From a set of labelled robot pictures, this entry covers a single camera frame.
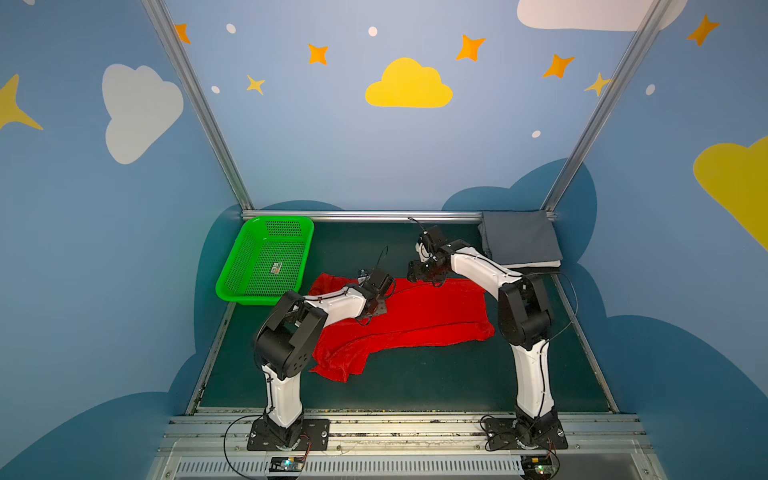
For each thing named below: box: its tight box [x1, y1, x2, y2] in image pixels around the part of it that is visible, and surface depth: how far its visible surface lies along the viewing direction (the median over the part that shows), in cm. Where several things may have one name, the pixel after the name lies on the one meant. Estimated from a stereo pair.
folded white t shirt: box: [506, 260, 562, 269], surface depth 106 cm
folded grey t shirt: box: [478, 210, 563, 265], surface depth 110 cm
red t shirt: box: [309, 274, 496, 383], surface depth 91 cm
